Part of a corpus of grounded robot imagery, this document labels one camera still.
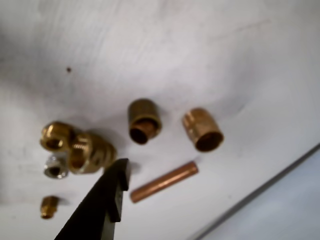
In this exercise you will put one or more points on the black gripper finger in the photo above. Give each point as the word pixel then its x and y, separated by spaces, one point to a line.
pixel 95 200

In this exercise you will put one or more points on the small brass hex nipple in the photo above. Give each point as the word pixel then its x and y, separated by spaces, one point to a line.
pixel 48 205

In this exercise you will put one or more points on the large brass reducer fitting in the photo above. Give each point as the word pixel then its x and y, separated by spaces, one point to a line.
pixel 95 150

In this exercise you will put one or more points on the chrome nut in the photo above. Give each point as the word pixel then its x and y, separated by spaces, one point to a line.
pixel 50 162

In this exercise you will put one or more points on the copper pipe piece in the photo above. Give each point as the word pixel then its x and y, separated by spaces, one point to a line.
pixel 162 182

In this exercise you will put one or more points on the short brass threaded bushing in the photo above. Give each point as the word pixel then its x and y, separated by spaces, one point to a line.
pixel 50 130

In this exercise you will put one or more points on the brass sleeve with copper insert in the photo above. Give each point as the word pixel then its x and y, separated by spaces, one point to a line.
pixel 145 110

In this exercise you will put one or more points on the tall brass threaded adapter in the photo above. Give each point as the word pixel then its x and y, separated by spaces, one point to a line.
pixel 200 122

